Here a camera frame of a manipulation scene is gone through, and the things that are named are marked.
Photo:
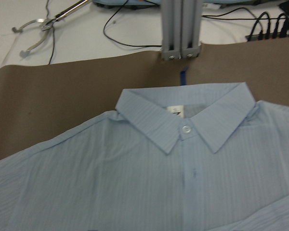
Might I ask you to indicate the light blue button shirt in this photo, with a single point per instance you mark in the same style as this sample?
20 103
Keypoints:
202 157

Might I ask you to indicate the metal reacher grabber tool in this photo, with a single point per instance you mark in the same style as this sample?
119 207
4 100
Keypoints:
47 24

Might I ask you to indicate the aluminium frame post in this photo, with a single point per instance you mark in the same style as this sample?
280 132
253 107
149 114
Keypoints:
180 28

